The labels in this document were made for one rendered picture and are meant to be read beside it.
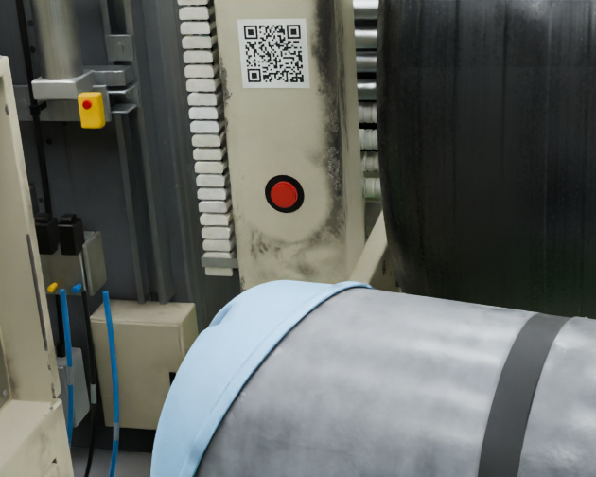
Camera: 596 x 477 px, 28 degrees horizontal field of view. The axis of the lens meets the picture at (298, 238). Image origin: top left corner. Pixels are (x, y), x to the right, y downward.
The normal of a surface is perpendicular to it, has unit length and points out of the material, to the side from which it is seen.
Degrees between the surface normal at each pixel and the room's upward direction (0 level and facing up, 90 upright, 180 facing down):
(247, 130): 90
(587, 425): 39
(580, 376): 21
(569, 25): 68
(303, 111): 90
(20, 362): 90
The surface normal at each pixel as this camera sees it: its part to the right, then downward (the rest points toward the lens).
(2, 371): 0.97, 0.04
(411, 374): -0.26, -0.65
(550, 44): -0.25, 0.07
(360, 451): -0.41, -0.19
